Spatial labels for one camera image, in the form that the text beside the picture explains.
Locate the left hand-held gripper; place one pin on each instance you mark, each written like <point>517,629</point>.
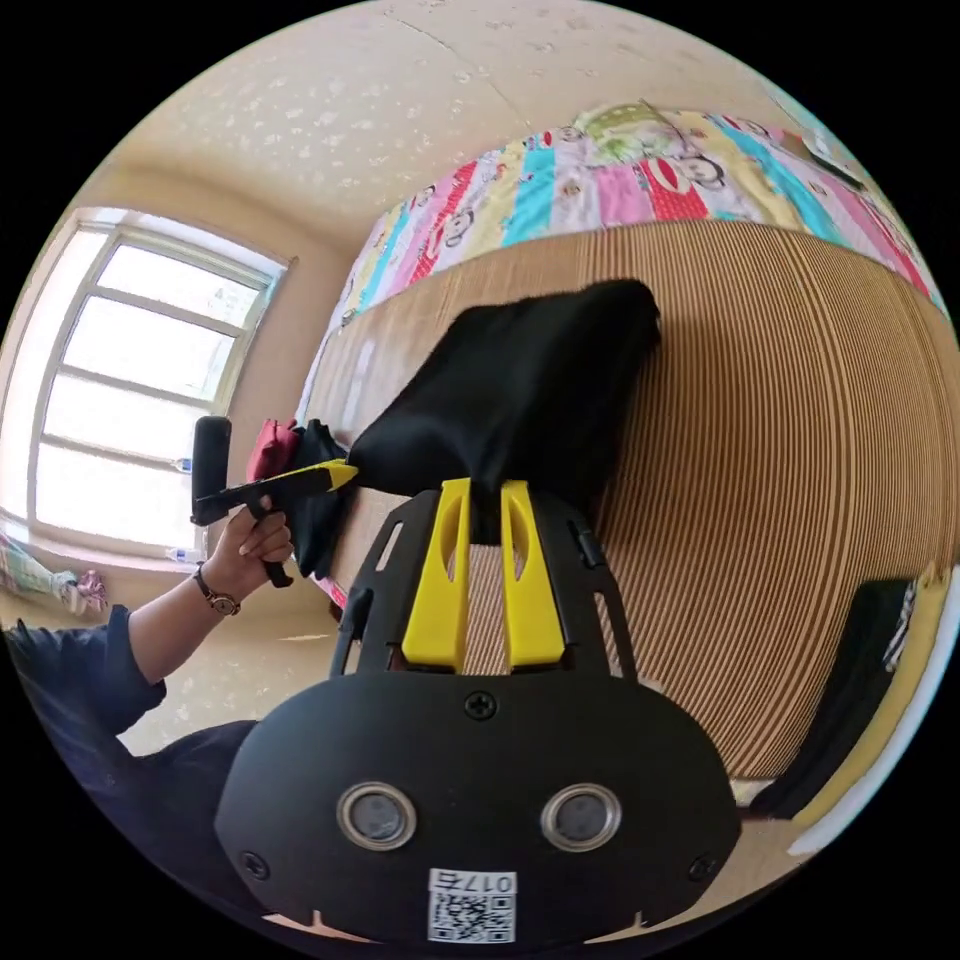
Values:
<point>259,501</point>

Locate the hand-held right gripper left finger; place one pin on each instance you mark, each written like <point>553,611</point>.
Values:
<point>435,600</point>

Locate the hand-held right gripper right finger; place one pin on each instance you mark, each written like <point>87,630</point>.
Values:
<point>531,607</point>

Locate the black pants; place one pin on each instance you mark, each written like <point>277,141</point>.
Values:
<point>517,390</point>

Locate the person's left forearm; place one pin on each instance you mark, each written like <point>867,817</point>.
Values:
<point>180,626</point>

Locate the person's left hand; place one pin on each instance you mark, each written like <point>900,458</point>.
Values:
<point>251,551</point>

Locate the pile of clothes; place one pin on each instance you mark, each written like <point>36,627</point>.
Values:
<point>319,517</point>

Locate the window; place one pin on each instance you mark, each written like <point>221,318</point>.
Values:
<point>135,375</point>

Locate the bed with woven mat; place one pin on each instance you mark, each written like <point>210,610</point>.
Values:
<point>750,465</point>

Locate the black folded garment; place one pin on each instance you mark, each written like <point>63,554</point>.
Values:
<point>847,697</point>

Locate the person's body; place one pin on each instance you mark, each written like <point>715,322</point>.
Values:
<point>112,757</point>

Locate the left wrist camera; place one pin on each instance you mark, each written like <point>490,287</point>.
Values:
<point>211,457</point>

